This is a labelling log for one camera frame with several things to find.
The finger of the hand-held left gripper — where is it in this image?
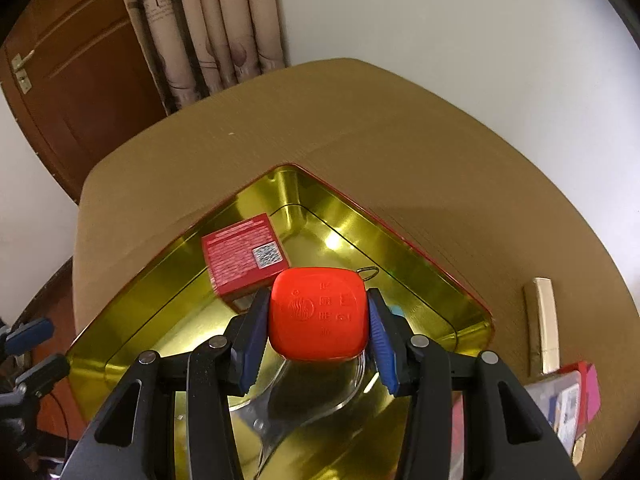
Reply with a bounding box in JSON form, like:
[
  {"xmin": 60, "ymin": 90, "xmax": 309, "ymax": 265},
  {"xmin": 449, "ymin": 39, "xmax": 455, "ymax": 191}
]
[
  {"xmin": 0, "ymin": 317, "xmax": 55, "ymax": 357},
  {"xmin": 0, "ymin": 354, "xmax": 71, "ymax": 403}
]

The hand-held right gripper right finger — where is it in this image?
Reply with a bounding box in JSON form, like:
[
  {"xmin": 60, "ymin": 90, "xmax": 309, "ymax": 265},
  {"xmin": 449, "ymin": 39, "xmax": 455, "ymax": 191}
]
[{"xmin": 367, "ymin": 287, "xmax": 583, "ymax": 480}]

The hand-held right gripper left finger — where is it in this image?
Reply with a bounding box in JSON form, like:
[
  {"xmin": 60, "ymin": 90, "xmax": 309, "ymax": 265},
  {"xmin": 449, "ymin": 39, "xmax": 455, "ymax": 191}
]
[{"xmin": 60, "ymin": 290, "xmax": 273, "ymax": 480}]

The red rounded square case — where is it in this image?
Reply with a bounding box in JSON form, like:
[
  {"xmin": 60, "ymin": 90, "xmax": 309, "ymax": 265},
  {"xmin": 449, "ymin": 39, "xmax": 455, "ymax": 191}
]
[{"xmin": 267, "ymin": 267, "xmax": 373, "ymax": 362}]

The gold tin box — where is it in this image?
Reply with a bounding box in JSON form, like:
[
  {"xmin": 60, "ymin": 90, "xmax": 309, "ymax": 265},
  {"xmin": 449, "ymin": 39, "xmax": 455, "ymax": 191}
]
[{"xmin": 65, "ymin": 162, "xmax": 496, "ymax": 480}]

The small red cardboard box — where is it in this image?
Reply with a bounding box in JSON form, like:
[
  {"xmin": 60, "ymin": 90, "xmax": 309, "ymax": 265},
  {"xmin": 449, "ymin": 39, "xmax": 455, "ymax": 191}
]
[{"xmin": 201, "ymin": 213, "xmax": 292, "ymax": 311}]

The cream and gold long box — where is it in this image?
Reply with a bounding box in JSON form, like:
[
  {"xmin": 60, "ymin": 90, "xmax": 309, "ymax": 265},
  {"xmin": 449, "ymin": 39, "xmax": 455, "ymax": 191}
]
[{"xmin": 523, "ymin": 277, "xmax": 562, "ymax": 376}]

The brown wooden door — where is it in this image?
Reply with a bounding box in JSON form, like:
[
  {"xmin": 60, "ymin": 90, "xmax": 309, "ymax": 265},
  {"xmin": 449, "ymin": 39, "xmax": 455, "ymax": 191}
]
[{"xmin": 0, "ymin": 0, "xmax": 168, "ymax": 206}]

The beige floral curtain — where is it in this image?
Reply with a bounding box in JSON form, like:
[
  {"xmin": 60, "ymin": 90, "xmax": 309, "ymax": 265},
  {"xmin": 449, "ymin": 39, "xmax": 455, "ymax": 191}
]
[{"xmin": 114, "ymin": 0, "xmax": 291, "ymax": 113}]

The black cable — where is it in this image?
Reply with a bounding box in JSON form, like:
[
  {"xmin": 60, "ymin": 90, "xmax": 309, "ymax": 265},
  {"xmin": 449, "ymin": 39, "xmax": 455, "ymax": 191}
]
[{"xmin": 47, "ymin": 390, "xmax": 73, "ymax": 461}]

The brass door handle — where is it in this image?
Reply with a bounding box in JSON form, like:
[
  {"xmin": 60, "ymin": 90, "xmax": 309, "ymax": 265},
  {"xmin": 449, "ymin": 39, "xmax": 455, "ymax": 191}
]
[{"xmin": 11, "ymin": 50, "xmax": 36, "ymax": 92}]

